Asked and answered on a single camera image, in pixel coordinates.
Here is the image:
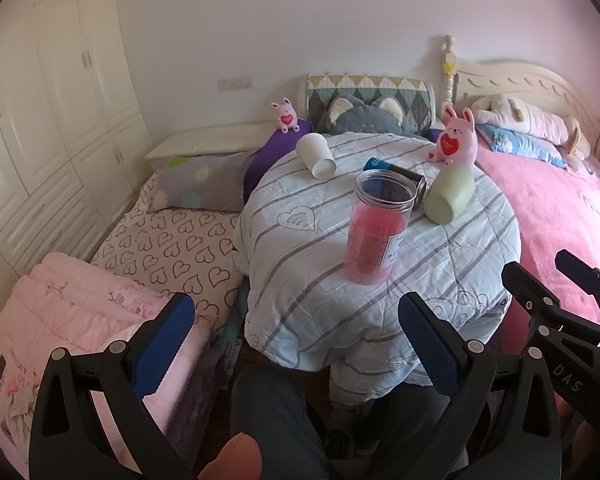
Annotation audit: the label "cream wardrobe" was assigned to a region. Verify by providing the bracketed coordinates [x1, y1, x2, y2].
[0, 0, 156, 331]

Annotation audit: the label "blue cartoon pillow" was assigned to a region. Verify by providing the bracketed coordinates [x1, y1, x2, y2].
[476, 124, 571, 169]

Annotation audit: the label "white paper cup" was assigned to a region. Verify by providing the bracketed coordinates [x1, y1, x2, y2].
[295, 132, 337, 180]

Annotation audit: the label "cream bedside cabinet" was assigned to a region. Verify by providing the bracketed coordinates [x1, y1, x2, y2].
[145, 121, 281, 176]

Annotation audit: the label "clear tumbler with pink drink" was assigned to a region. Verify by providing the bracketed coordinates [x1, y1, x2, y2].
[345, 169, 417, 286]

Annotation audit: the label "folded pink quilt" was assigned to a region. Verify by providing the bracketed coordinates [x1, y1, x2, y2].
[0, 252, 216, 466]

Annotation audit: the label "pale green cup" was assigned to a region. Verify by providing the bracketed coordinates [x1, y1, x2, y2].
[424, 165, 476, 224]

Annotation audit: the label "white plush dog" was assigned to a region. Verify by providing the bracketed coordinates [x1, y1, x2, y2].
[461, 94, 592, 157]

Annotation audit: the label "diamond patterned cushion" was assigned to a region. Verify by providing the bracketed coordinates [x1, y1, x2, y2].
[304, 73, 437, 131]

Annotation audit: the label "person's grey trousers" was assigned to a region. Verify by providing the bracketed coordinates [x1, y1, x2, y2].
[229, 362, 486, 480]

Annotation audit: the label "grey flower print pillow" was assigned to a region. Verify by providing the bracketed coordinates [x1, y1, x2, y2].
[152, 151, 261, 212]

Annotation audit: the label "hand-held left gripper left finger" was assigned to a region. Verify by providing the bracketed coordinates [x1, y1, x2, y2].
[29, 292, 197, 480]

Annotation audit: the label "person's left hand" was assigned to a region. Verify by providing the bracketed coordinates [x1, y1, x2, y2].
[214, 433, 262, 480]

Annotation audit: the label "purple cushion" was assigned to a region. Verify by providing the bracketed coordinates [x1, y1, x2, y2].
[243, 119, 315, 197]

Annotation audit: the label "large pink bunny toy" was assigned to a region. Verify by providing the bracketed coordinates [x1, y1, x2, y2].
[427, 105, 478, 166]

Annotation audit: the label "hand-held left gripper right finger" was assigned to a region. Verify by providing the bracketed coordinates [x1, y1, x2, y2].
[397, 292, 564, 480]

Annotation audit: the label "blue and black bottle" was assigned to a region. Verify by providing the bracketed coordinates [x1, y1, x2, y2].
[363, 156, 428, 207]

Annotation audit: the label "heart print bed sheet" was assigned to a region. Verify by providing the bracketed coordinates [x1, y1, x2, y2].
[89, 172, 248, 331]

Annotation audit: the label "grey cat plush pillow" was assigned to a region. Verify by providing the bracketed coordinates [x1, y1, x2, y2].
[316, 92, 417, 136]

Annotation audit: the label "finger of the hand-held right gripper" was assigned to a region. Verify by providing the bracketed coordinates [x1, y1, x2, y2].
[501, 261, 600, 343]
[554, 249, 600, 328]

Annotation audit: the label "striped cloth covered round table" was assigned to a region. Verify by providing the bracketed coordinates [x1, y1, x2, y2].
[232, 132, 523, 403]

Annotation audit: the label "small pink bunny toy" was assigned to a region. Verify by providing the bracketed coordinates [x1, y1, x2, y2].
[271, 98, 301, 134]

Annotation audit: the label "cream bed headboard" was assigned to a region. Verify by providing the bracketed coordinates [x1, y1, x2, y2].
[439, 35, 600, 153]

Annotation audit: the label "pink fleece blanket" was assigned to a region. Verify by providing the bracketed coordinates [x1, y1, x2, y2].
[472, 149, 600, 331]

